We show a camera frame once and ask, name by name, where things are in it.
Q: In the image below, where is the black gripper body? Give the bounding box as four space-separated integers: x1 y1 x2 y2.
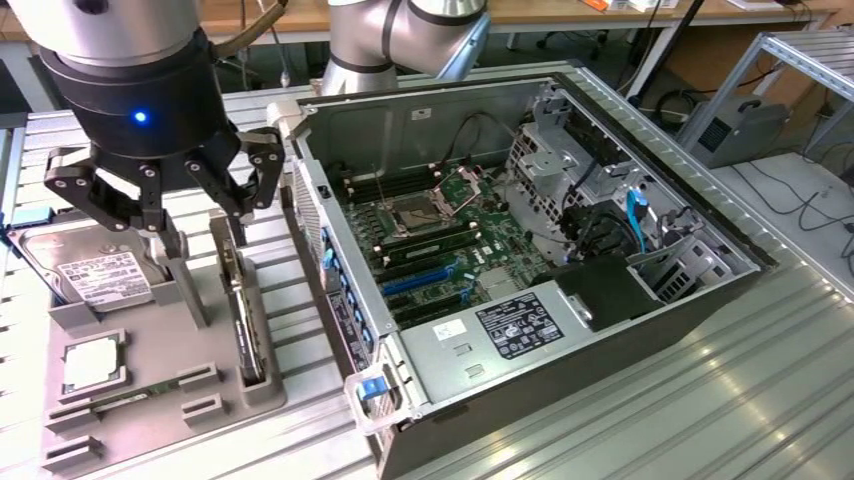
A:
37 24 242 164

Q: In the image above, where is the black graphics card with bracket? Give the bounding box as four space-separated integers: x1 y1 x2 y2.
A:
208 209 268 389

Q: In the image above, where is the silver hard disk with label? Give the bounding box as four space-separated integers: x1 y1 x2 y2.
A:
17 224 168 314

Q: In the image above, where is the black empty RAM slot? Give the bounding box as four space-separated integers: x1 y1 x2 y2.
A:
378 227 480 253
340 168 442 194
376 221 479 247
379 233 482 259
346 175 446 204

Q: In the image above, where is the CPU socket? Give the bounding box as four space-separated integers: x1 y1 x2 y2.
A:
386 197 442 236

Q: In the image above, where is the installed RAM stick with label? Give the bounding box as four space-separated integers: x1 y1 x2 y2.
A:
383 238 483 266

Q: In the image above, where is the metal socket cover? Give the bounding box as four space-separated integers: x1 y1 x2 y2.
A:
430 167 488 206

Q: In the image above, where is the long black expansion slot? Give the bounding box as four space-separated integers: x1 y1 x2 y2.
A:
396 302 468 324
388 293 462 314
378 257 447 282

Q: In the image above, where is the grey plastic parts rack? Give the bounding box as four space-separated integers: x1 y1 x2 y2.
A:
37 219 290 474

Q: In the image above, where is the blue expansion slot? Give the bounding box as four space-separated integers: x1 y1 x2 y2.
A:
379 267 454 297

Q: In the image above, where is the silver CPU chip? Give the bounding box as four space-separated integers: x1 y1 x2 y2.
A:
63 342 128 389

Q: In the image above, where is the green motherboard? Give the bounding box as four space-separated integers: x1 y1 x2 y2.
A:
332 159 568 331

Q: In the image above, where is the green loose RAM stick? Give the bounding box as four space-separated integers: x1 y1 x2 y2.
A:
89 382 180 412

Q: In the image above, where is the perforated metal drive cage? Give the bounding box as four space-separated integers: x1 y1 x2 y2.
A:
503 119 586 251

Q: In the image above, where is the silver chipset heatsink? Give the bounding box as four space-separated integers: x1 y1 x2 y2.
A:
476 269 528 296

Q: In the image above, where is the silver power supply with label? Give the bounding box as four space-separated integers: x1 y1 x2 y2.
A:
396 279 595 406

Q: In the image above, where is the long wooden desk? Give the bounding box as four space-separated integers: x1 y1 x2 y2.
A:
0 0 839 49

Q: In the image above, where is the black plastic air shroud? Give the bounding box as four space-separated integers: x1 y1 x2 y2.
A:
556 257 659 334

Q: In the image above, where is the black slanted pole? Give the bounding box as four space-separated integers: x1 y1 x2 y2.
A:
630 0 709 99

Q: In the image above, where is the vented metal disk bay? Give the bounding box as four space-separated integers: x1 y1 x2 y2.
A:
630 234 762 306

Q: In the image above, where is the open black PC case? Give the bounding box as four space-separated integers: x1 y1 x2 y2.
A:
266 69 779 480

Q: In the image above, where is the grey case corner handle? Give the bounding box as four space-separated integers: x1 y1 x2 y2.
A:
266 99 315 142
343 364 410 437

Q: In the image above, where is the thick arm tool cable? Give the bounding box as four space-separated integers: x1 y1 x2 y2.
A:
219 0 290 54

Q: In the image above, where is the thin grey hanging cable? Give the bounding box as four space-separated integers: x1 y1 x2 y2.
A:
278 24 295 87

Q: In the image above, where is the black looped wire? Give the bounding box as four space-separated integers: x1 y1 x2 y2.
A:
450 113 519 161

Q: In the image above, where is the black wire bundle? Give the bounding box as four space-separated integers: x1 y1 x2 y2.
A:
559 197 635 264

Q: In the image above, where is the blue data wire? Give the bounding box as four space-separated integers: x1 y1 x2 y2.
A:
624 185 652 257

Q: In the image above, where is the coiled black cable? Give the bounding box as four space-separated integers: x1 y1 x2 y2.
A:
656 89 695 124

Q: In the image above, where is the grey wire with plug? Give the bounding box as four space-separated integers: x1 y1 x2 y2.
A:
650 207 706 241

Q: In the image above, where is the grey box with handle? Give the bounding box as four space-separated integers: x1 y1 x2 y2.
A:
693 97 793 169

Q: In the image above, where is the black floor cable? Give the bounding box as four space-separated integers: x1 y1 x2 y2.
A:
730 164 854 236

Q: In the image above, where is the aluminium profile frame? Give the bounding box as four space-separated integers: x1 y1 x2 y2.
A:
677 29 854 166

